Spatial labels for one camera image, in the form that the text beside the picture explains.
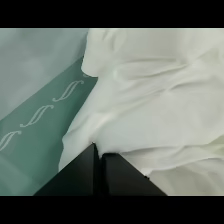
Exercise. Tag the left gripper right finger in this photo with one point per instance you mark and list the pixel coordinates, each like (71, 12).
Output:
(126, 178)

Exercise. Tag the white T-shirt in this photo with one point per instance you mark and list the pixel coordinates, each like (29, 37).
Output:
(156, 100)

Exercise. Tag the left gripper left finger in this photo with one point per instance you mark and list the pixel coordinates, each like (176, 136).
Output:
(80, 176)

